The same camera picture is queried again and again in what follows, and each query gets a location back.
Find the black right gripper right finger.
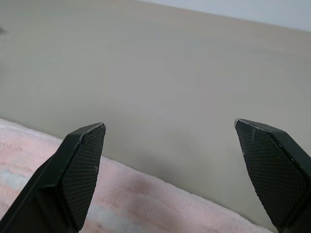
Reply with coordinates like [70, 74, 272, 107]
[234, 118, 311, 233]

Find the pink fluffy towel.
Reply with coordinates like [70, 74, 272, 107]
[0, 117, 271, 233]

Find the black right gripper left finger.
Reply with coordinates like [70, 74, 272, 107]
[0, 122, 106, 233]

